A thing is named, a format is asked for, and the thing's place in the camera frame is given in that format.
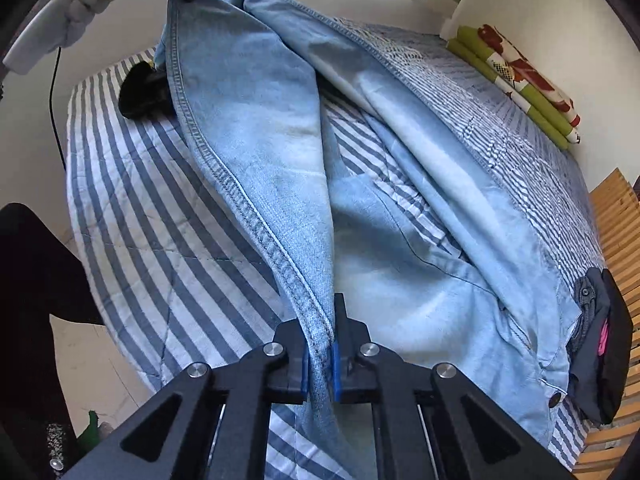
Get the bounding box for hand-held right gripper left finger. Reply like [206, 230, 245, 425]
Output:
[60, 320, 309, 480]

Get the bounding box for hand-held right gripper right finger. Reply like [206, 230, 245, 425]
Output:
[329, 293, 576, 480]

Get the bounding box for light blue denim jeans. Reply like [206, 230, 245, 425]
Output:
[152, 0, 573, 480]

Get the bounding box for person's left hand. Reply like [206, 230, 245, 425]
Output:
[59, 0, 134, 49]

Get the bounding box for crumpled black garment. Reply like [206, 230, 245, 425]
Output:
[118, 60, 173, 121]

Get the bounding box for small green item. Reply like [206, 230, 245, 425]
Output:
[87, 410, 116, 453]

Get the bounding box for blue white striped bedcover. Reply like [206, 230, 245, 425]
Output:
[65, 20, 608, 480]

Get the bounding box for person's dark trouser leg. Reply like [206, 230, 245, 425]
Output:
[0, 202, 108, 480]

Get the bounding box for stack of folded dark clothes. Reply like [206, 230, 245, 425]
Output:
[572, 270, 610, 353]

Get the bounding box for folded black garment pink label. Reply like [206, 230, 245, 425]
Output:
[565, 267, 636, 426]

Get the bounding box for folded green floral blanket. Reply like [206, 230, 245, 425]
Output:
[446, 24, 582, 151]

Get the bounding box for thin black cable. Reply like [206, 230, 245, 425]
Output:
[49, 47, 68, 173]

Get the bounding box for wooden slatted bed rail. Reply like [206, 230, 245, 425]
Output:
[570, 167, 640, 480]

